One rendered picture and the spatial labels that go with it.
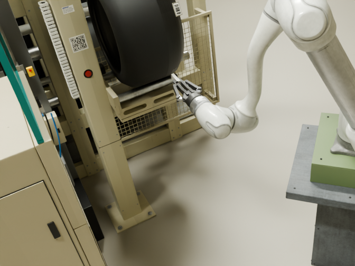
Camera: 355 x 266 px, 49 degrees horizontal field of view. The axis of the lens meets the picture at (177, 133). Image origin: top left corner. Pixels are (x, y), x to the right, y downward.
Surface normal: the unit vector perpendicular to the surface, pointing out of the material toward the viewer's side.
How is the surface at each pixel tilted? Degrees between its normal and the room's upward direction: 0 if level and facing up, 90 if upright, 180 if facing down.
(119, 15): 66
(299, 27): 84
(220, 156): 0
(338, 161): 1
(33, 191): 90
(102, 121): 90
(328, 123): 1
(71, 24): 90
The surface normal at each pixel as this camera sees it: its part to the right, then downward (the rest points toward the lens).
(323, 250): -0.37, 0.60
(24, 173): 0.44, 0.49
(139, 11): 0.32, 0.04
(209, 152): -0.14, -0.79
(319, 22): -0.17, 0.54
